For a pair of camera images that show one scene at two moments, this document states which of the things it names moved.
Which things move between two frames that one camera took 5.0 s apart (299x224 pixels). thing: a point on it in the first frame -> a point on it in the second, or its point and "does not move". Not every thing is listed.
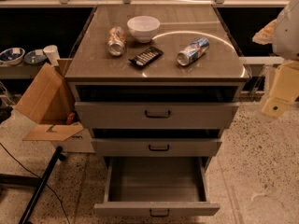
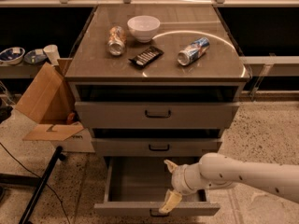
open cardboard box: [49, 102] does not move
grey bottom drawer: [156, 186] does not move
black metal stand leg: [34, 182] does not move
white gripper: [287, 36] -> [179, 178]
